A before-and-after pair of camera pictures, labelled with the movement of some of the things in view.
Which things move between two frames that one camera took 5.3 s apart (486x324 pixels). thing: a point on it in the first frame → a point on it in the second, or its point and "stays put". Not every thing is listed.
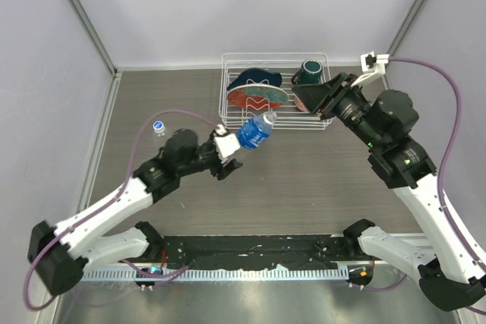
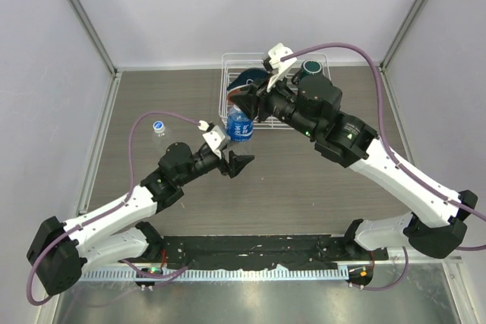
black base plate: (241, 251) stays put
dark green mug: (309, 73) stays put
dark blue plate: (257, 76) stays put
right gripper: (314, 96) → (254, 101)
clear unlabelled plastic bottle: (159, 128) stays put
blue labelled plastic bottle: (254, 130) → (240, 126)
